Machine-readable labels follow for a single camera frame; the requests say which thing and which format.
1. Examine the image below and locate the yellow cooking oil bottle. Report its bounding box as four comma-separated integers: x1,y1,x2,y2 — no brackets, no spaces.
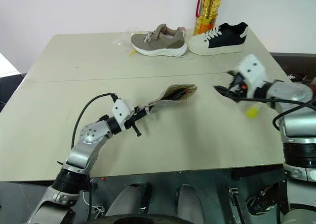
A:
193,0,223,37

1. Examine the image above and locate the metal table frame bracket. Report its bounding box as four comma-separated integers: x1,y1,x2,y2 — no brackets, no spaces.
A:
228,187,241,224

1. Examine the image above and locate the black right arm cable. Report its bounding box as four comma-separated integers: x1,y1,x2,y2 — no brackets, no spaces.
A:
236,97,316,132

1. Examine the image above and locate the grey rounded robot leg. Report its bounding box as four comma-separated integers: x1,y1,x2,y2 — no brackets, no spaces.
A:
104,183,152,220
174,184,206,224

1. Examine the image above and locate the yellow highlighter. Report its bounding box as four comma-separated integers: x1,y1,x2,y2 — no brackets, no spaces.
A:
245,105,260,119

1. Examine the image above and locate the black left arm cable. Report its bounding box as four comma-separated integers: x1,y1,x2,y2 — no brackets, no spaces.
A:
71,93,118,149

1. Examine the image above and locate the beige sneaker white sole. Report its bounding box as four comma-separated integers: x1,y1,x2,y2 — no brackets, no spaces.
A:
130,23,188,57

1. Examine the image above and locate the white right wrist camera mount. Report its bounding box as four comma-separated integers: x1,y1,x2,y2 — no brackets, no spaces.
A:
235,53,270,99

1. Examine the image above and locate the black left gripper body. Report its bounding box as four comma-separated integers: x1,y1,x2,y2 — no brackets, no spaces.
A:
124,107,149,130

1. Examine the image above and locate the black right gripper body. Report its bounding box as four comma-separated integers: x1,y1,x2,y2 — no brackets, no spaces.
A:
228,72,249,99

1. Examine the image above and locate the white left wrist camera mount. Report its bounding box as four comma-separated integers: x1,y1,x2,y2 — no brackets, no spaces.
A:
111,99,133,131

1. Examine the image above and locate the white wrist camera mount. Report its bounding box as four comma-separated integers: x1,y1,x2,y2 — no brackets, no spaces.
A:
235,53,270,99
111,99,133,131

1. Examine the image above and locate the clear plastic bag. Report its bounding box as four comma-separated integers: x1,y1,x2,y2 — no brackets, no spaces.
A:
110,30,136,47

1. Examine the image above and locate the red marker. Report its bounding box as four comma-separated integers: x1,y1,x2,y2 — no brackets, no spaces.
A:
170,88,193,99

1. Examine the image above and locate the black and white sneaker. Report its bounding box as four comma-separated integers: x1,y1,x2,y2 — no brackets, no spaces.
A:
188,22,249,56

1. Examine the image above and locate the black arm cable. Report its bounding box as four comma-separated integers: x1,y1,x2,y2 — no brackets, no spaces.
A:
71,93,118,149
236,97,316,132

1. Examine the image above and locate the black sneaker under table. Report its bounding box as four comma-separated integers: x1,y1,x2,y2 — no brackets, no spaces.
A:
246,184,280,216

